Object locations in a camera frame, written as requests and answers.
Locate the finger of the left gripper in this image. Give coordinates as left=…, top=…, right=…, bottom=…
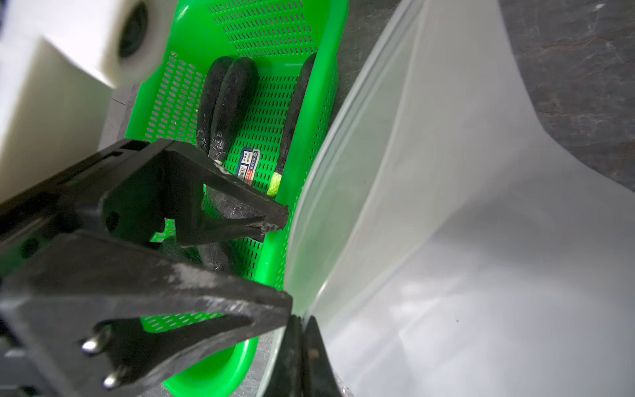
left=102, top=139, right=289, bottom=246

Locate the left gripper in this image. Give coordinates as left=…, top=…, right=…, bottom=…
left=1, top=149, right=293, bottom=396

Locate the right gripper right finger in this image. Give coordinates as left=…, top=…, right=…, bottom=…
left=302, top=317, right=342, bottom=397

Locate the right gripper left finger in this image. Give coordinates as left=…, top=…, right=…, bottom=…
left=264, top=315, right=303, bottom=397

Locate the clear zip-top bag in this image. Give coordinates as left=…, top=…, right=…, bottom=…
left=284, top=1, right=634, bottom=396

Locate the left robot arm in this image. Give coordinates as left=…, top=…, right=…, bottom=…
left=1, top=1, right=292, bottom=396

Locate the dark eggplant middle horizontal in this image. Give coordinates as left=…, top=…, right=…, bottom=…
left=197, top=187, right=259, bottom=272

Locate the small label sticker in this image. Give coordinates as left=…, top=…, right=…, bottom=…
left=236, top=148, right=261, bottom=185

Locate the green plastic basket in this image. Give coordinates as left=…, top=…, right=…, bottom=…
left=125, top=1, right=349, bottom=396

